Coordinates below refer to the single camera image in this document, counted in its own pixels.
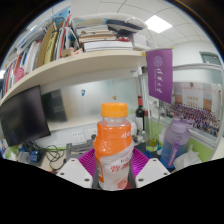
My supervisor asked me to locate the ceiling light panel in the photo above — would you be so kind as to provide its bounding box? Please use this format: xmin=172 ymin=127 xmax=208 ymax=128
xmin=144 ymin=14 xmax=174 ymax=34

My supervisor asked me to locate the small blue box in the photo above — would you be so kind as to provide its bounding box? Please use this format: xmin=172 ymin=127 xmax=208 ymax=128
xmin=29 ymin=150 xmax=41 ymax=164

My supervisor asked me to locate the dark wine bottle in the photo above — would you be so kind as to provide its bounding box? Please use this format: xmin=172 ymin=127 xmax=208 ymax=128
xmin=134 ymin=95 xmax=146 ymax=133

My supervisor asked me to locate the black computer monitor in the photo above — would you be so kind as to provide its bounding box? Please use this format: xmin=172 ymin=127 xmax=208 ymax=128
xmin=0 ymin=84 xmax=52 ymax=148

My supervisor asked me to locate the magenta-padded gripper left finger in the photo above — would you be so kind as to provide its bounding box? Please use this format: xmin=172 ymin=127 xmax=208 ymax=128
xmin=55 ymin=148 xmax=99 ymax=190

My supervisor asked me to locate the wooden shelf unit with books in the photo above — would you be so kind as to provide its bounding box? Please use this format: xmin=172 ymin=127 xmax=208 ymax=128
xmin=0 ymin=6 xmax=149 ymax=108

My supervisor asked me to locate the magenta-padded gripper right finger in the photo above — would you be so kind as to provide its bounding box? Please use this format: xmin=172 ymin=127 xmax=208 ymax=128
xmin=128 ymin=148 xmax=171 ymax=190

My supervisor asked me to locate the tangled black cable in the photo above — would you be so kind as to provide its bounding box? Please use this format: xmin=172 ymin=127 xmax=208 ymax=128
xmin=23 ymin=141 xmax=68 ymax=172

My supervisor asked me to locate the large purple water bottle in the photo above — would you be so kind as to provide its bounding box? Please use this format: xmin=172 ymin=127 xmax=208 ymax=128
xmin=159 ymin=116 xmax=194 ymax=169

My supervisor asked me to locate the white wall socket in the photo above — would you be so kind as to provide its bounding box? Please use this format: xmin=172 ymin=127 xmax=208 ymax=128
xmin=71 ymin=130 xmax=86 ymax=144
xmin=87 ymin=127 xmax=98 ymax=140

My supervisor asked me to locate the purple flag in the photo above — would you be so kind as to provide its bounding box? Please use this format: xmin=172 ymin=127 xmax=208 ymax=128
xmin=145 ymin=48 xmax=174 ymax=104

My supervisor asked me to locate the glass with yellow liquid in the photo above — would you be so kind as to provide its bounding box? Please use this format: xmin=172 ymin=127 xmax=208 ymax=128
xmin=145 ymin=99 xmax=162 ymax=153

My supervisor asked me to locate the white round jar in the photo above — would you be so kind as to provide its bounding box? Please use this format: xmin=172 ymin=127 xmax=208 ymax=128
xmin=128 ymin=120 xmax=138 ymax=136

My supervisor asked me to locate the orange drink bottle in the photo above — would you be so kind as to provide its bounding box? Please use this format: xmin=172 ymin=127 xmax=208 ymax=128
xmin=93 ymin=102 xmax=135 ymax=192

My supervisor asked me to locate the group photo poster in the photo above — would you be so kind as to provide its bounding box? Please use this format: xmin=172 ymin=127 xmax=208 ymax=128
xmin=163 ymin=81 xmax=223 ymax=138

